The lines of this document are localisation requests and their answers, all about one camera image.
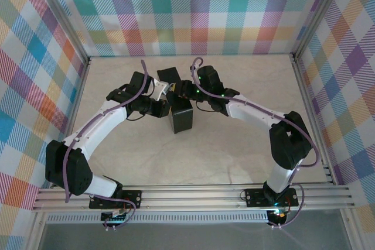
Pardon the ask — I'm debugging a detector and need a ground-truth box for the aluminium frame post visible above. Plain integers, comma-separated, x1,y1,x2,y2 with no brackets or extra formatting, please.
28,0,91,61
292,0,349,59

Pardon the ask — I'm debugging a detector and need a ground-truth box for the left controller board green light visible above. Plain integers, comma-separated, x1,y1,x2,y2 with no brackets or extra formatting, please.
101,208,130,223

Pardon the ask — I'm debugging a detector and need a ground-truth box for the grey slotted cable duct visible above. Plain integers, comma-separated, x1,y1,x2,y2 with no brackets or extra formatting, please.
46,213,270,224

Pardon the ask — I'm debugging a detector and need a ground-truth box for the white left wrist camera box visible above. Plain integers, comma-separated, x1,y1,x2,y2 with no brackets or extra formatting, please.
151,77,174,102

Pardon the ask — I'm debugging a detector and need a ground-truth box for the black box starry night lid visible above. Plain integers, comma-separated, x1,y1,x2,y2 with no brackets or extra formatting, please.
156,67,195,135

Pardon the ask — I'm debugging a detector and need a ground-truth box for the aluminium mounting rail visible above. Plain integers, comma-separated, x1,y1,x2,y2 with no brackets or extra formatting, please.
32,184,355,213

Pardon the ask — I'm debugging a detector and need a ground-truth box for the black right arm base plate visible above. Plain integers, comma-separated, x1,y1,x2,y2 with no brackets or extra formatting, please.
244,187,299,207

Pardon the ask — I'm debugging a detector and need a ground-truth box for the aluminium table side rail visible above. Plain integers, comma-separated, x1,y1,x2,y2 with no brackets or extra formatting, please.
291,56,338,185
51,57,92,189

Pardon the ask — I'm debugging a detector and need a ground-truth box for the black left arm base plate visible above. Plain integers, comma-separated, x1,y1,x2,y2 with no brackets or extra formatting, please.
89,190,142,210

